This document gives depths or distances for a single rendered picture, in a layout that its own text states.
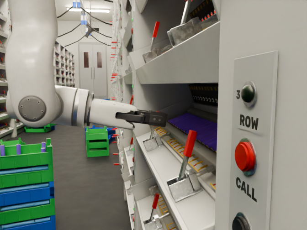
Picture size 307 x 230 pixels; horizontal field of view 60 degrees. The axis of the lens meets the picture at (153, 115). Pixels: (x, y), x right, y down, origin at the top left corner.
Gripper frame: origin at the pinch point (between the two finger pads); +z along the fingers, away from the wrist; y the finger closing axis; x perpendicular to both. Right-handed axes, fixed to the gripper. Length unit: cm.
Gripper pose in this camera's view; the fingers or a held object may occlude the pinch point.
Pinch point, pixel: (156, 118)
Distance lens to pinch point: 61.8
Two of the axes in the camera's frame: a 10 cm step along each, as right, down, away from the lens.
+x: 1.5, -9.8, -0.9
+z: 9.7, 1.4, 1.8
